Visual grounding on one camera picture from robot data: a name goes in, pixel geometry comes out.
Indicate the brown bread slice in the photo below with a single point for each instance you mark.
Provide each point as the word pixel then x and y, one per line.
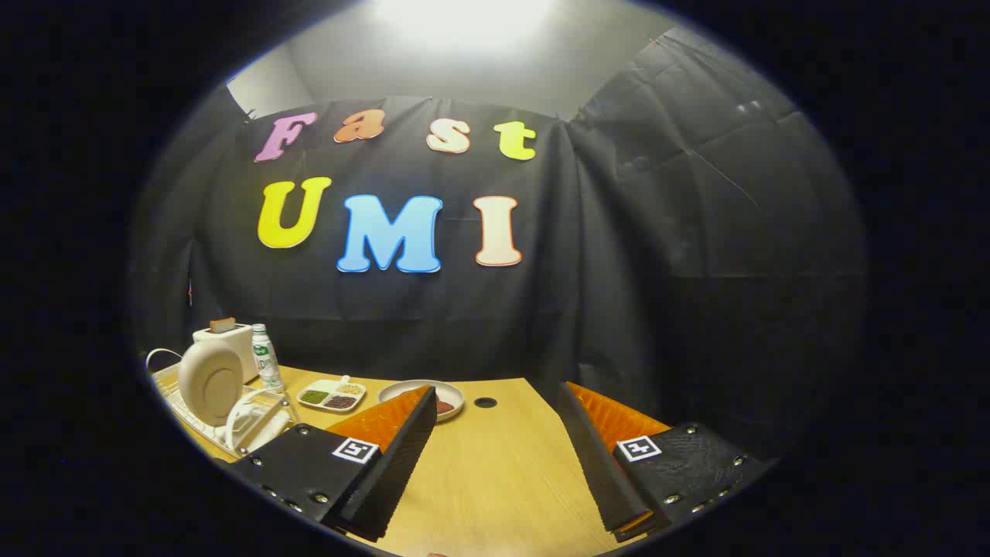
pixel 223 325

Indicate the yellow beans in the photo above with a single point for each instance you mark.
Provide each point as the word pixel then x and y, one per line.
pixel 350 388

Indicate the white bottle green label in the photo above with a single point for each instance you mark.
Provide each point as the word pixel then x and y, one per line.
pixel 267 363

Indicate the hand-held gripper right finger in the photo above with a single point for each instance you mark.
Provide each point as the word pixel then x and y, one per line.
pixel 599 464

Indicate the dark red beans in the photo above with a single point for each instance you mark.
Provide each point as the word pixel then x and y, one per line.
pixel 340 402

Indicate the beige round plate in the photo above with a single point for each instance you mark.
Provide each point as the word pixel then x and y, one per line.
pixel 210 383

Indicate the white toaster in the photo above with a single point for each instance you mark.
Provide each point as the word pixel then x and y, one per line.
pixel 244 348

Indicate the grey round plate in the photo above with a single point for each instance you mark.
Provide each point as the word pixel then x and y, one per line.
pixel 452 393

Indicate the green beans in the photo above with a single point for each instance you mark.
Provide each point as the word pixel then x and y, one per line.
pixel 314 396

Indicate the black backdrop cloth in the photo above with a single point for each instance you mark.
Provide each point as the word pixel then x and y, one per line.
pixel 619 271

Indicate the red meat patty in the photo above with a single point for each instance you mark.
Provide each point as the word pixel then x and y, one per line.
pixel 445 405

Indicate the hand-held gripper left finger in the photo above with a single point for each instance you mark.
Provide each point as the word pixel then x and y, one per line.
pixel 394 464

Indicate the white divided dish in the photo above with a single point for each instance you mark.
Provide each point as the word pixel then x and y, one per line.
pixel 332 394

